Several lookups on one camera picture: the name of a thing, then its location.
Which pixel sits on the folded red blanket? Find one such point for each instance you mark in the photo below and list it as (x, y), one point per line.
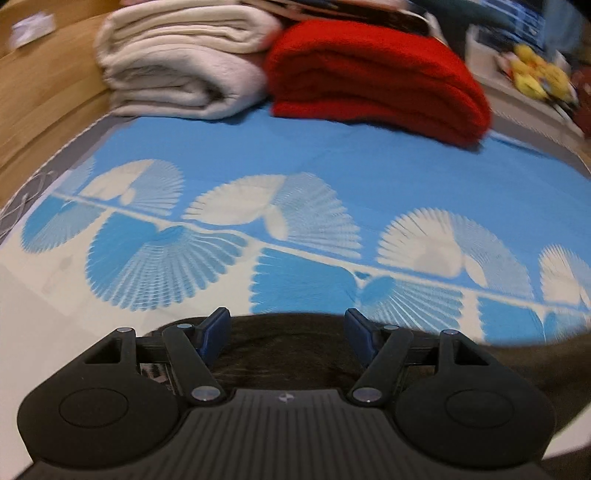
(369, 74)

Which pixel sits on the brown pants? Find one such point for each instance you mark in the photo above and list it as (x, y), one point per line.
(286, 350)

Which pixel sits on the folded cream blanket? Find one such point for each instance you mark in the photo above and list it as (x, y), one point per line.
(175, 60)

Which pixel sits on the white paper scrap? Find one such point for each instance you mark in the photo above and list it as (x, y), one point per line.
(30, 30)

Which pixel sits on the blue and white printed mat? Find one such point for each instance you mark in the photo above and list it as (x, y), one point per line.
(323, 152)

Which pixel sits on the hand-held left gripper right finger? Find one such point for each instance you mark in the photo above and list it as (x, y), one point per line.
(358, 333)

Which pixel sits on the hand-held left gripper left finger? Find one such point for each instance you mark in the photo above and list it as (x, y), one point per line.
(218, 330)

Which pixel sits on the dark red object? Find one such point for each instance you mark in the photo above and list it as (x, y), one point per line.
(582, 85)

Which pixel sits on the yellow plush toys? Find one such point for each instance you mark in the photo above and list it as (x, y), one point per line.
(535, 69)

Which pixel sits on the teal cloth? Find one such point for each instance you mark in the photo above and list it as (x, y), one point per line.
(498, 14)

